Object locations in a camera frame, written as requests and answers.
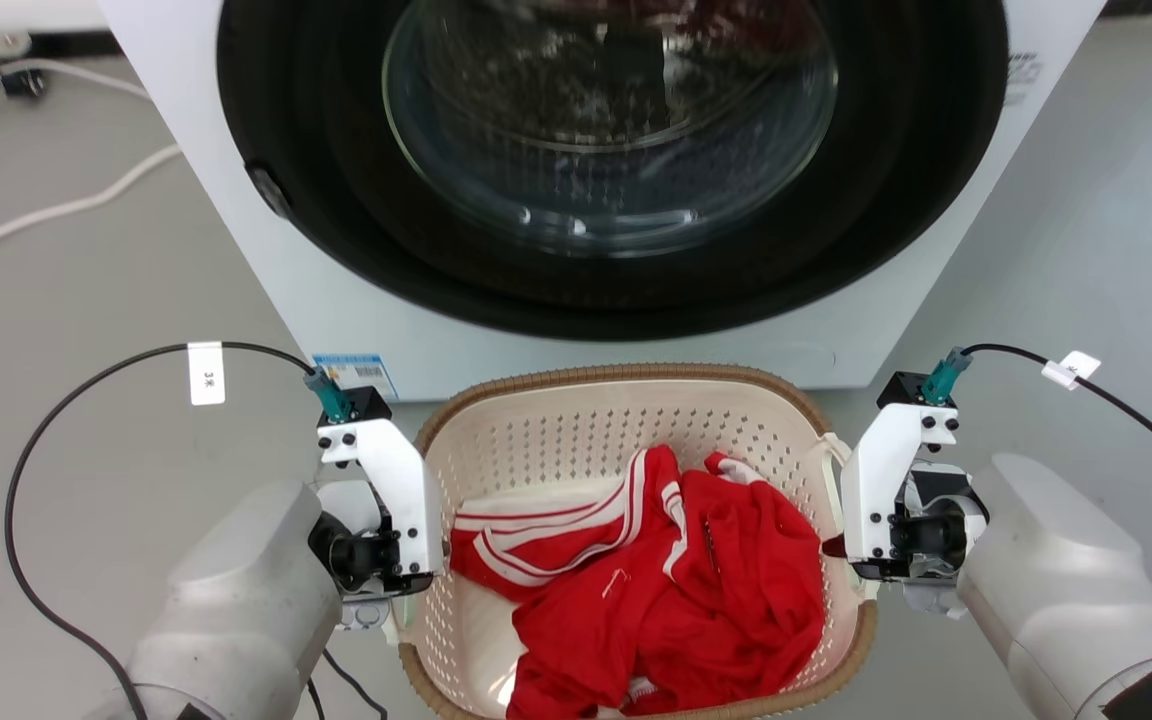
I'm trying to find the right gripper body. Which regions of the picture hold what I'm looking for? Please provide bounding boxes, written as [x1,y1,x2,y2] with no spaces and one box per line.
[851,463,989,617]

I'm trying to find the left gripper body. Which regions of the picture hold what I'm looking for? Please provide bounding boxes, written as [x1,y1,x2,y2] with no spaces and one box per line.
[308,480,435,633]

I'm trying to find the cream laundry basket brown rim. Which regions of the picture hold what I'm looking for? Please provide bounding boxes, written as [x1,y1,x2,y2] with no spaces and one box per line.
[398,362,879,720]

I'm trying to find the red garment white stripes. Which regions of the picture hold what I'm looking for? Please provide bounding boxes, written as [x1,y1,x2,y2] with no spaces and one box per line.
[448,445,828,720]

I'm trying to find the blue energy label sticker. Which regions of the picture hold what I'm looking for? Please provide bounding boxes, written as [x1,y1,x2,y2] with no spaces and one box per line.
[312,352,400,402]

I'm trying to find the white washing machine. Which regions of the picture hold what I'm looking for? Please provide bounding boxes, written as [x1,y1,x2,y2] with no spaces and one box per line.
[96,0,1107,403]

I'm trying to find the black round washing machine door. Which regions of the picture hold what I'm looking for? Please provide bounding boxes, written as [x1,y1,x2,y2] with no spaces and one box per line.
[216,0,1010,342]

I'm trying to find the grey printed machine sticker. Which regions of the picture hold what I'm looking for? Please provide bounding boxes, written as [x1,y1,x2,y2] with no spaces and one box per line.
[1002,52,1045,107]

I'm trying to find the black plug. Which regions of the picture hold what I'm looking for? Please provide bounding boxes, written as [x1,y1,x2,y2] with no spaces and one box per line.
[0,64,48,100]

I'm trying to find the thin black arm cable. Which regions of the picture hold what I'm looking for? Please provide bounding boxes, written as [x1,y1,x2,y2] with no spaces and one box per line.
[304,648,389,720]

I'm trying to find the white cable tag with print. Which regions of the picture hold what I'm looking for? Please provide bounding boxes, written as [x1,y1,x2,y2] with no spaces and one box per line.
[187,341,227,407]

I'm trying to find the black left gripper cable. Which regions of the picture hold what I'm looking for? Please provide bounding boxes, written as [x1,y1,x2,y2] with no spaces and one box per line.
[3,341,355,720]

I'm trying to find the thick white floor cable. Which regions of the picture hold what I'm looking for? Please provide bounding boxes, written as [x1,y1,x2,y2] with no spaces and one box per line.
[0,144,183,271]

